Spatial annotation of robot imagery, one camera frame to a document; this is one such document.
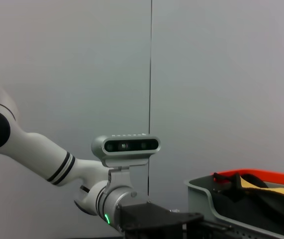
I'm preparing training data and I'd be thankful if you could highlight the grey perforated storage box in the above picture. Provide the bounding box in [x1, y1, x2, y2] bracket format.
[184, 175, 284, 239]

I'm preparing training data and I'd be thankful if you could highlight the yellow and grey towel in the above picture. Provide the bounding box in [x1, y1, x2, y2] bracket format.
[240, 177, 284, 200]

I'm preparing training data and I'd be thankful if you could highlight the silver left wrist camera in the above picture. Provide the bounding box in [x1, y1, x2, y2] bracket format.
[91, 133, 162, 168]

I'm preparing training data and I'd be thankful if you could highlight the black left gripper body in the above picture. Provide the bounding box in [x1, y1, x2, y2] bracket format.
[116, 201, 204, 239]

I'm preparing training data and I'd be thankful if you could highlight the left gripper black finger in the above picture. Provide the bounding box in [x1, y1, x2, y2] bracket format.
[200, 221, 233, 239]

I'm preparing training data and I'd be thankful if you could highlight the black cloth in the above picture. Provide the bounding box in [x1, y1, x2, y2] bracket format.
[212, 172, 284, 225]

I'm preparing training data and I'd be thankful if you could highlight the orange plastic crate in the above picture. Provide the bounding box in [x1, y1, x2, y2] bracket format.
[213, 169, 284, 188]

